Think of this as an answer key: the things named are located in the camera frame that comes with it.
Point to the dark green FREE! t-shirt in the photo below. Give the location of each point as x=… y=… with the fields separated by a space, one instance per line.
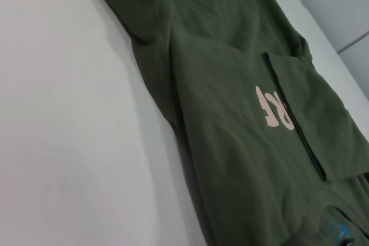
x=230 y=113

